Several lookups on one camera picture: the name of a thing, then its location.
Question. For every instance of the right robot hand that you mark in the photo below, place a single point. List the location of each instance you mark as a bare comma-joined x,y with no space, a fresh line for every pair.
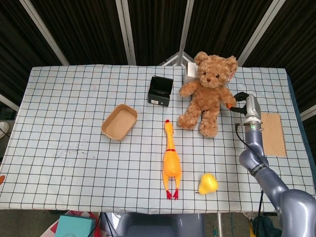
253,108

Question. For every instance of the brown plush teddy bear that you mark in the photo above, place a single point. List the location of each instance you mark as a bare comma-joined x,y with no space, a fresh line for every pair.
207,98

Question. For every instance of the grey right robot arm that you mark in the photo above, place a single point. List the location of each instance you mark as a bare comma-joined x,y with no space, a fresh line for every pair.
274,180

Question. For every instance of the yellow toy pear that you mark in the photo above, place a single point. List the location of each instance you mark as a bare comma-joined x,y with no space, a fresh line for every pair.
208,184

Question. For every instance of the yellow rubber chicken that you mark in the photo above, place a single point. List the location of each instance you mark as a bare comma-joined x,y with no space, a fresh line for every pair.
171,163

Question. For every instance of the brown cardboard sheet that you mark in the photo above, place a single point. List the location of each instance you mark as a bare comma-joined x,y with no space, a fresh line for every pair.
272,134

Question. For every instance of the white cardboard box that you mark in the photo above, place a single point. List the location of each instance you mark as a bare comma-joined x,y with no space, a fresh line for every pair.
190,70

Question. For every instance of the black open cardboard box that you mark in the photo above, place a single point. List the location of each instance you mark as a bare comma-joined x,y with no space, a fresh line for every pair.
159,98

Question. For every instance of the dark green cloth bag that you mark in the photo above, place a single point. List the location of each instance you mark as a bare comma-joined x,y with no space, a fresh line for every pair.
267,228

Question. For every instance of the white table leg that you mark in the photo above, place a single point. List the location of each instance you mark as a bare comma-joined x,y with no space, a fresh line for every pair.
219,224

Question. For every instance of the brown kraft paper tray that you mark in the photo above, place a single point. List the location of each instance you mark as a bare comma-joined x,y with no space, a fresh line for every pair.
119,124

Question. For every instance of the grey robot torso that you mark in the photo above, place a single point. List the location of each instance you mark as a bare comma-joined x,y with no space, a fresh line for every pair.
160,225

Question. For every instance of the white black-checked tablecloth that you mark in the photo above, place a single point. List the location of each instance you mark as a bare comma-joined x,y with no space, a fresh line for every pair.
74,123

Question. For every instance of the teal box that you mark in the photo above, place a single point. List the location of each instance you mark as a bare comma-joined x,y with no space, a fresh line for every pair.
74,227

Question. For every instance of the white shoe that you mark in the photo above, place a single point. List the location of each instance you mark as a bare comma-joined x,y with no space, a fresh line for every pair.
3,128

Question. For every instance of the white screen frame post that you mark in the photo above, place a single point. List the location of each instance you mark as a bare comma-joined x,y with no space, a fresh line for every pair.
45,32
308,114
187,32
262,32
8,101
126,32

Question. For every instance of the grey screen foot bracket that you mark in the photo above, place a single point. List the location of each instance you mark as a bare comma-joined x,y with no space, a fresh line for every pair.
172,59

